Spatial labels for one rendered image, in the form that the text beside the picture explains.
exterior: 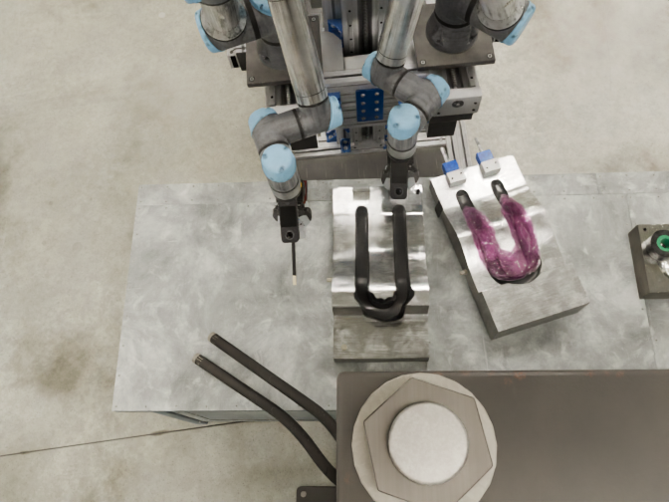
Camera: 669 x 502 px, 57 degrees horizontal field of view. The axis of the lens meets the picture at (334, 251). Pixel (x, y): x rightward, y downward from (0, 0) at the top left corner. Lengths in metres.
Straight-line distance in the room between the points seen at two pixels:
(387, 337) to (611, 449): 1.20
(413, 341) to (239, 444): 1.10
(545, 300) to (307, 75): 0.85
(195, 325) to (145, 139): 1.46
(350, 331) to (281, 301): 0.24
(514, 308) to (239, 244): 0.82
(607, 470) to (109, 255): 2.58
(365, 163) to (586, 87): 1.17
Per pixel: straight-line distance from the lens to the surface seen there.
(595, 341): 1.86
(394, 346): 1.69
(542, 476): 0.53
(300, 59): 1.41
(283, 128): 1.47
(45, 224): 3.12
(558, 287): 1.75
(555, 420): 0.54
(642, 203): 2.05
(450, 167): 1.88
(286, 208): 1.55
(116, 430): 2.73
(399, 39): 1.51
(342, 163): 2.62
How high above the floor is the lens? 2.52
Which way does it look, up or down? 70 degrees down
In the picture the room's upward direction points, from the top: 10 degrees counter-clockwise
